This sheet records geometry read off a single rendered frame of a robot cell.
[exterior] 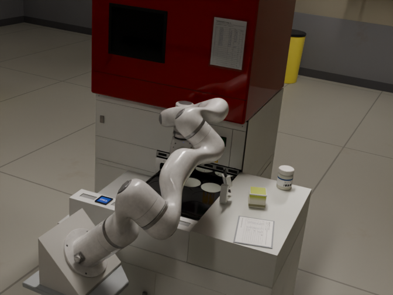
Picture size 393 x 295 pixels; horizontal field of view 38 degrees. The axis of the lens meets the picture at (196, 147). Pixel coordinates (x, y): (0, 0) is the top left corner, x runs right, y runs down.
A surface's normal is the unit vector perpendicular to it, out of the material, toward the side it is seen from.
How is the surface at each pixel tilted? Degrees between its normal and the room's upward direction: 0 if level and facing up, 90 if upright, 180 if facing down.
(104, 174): 90
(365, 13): 90
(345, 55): 90
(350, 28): 90
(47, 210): 0
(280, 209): 0
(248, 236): 0
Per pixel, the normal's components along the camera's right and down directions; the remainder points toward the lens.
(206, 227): 0.08, -0.92
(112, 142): -0.38, 0.33
